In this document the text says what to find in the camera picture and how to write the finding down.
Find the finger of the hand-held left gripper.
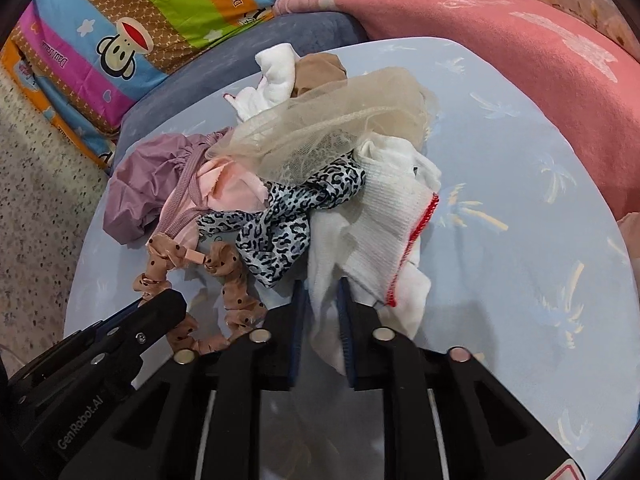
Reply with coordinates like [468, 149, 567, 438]
[62, 297, 149, 347]
[94, 289, 189, 392]

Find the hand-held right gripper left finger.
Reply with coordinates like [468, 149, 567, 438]
[59, 279, 311, 480]

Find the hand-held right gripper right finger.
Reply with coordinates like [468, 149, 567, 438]
[336, 277, 576, 480]

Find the thin white cloth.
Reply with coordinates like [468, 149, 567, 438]
[305, 215, 433, 378]

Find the tan polka dot scrunchie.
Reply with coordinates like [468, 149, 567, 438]
[132, 232, 268, 356]

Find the pink cloth piece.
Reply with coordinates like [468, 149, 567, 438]
[165, 155, 268, 246]

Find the beige mesh cloth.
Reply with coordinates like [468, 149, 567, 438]
[207, 67, 441, 186]

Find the leopard print cloth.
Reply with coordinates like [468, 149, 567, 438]
[197, 157, 368, 288]

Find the white knit glove red-stitched hem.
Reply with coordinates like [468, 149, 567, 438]
[345, 139, 443, 308]

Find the purple elastic cloth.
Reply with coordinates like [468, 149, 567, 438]
[103, 127, 236, 248]

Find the small white cloth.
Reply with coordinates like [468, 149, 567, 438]
[225, 44, 306, 123]

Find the tan stocking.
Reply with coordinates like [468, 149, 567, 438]
[290, 52, 348, 98]

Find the blue-grey cushion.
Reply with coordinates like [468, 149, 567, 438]
[112, 12, 371, 161]

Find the pink blanket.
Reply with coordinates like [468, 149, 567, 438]
[272, 0, 640, 211]

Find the colourful striped monkey-print quilt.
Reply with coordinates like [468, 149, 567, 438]
[0, 0, 366, 171]

